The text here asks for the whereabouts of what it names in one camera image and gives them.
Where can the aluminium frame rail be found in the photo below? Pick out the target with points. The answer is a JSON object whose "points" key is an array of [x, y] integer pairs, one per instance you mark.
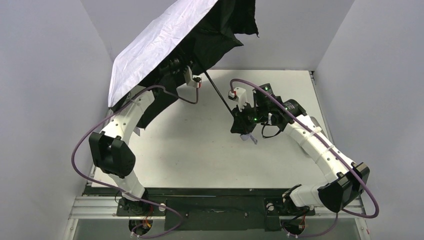
{"points": [[105, 207]]}

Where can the lavender folding umbrella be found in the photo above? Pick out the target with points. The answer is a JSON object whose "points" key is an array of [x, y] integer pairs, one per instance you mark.
{"points": [[202, 30]]}

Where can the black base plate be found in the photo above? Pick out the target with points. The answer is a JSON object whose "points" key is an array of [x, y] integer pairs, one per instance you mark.
{"points": [[219, 213]]}

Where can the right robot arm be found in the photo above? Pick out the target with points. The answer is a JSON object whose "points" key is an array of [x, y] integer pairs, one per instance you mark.
{"points": [[343, 178]]}

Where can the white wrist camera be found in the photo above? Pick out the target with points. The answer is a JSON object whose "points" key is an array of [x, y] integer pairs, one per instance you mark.
{"points": [[239, 95], [192, 80]]}

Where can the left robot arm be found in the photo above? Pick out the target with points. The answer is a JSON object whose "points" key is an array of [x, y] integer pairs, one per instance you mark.
{"points": [[110, 147]]}

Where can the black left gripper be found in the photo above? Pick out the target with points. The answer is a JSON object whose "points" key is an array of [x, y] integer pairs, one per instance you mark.
{"points": [[178, 66]]}

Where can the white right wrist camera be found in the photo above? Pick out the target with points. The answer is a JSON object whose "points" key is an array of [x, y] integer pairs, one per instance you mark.
{"points": [[239, 95]]}

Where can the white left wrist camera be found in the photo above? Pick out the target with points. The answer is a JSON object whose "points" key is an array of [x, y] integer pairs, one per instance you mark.
{"points": [[192, 80]]}

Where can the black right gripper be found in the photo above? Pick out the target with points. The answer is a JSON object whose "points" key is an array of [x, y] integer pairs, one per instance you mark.
{"points": [[241, 117]]}

